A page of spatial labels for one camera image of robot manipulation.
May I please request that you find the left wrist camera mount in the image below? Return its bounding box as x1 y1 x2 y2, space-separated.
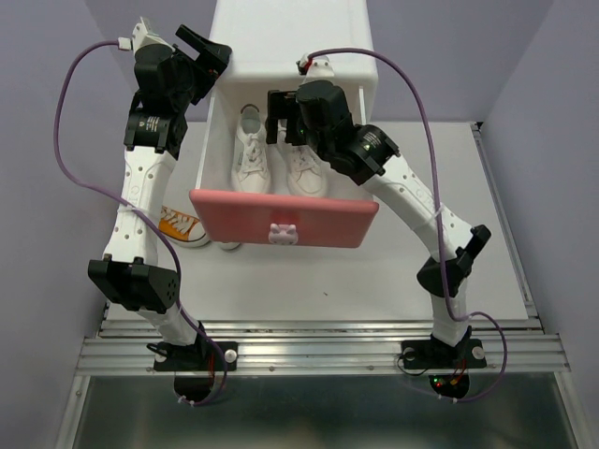
117 17 174 52

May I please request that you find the aluminium mounting rail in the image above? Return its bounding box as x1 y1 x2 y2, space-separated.
51 311 581 449

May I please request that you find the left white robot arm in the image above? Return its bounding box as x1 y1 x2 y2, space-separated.
88 19 232 370

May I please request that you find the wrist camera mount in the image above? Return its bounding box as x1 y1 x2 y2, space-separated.
296 54 335 84
117 17 174 52

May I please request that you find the pink drawer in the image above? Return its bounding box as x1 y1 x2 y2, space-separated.
189 83 379 248

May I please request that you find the left orange sneaker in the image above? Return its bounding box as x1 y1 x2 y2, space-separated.
158 206 210 248

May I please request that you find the orange sneaker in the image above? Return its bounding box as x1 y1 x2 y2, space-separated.
158 206 210 248
217 241 241 252

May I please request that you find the white sneaker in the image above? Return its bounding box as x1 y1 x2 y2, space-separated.
231 104 271 194
283 144 328 197

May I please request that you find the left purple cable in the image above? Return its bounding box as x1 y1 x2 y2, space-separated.
53 37 228 407

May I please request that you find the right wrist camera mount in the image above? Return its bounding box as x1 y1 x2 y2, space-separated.
296 54 335 84

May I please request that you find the white shoe cabinet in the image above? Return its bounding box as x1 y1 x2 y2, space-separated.
207 1 373 124

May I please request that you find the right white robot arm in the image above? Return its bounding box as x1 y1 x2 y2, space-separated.
266 80 491 370

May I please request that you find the right orange sneaker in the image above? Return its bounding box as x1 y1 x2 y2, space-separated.
217 241 241 252

